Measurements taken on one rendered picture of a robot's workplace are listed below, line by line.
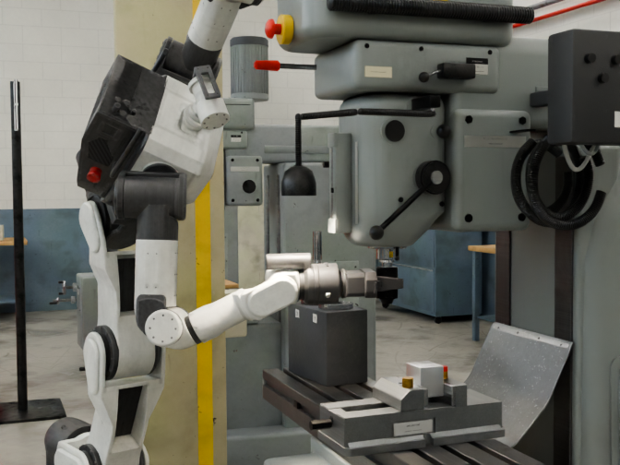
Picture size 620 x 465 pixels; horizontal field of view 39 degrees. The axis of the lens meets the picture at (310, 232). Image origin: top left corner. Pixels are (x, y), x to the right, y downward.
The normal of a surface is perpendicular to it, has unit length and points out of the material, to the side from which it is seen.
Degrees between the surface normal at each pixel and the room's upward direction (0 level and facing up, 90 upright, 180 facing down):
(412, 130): 90
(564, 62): 90
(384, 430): 90
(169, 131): 57
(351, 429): 90
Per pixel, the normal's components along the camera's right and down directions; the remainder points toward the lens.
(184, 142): 0.51, -0.51
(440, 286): 0.35, 0.04
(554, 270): -0.94, 0.03
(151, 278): -0.04, -0.03
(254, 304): 0.09, 0.24
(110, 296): -0.78, 0.04
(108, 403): 0.61, 0.19
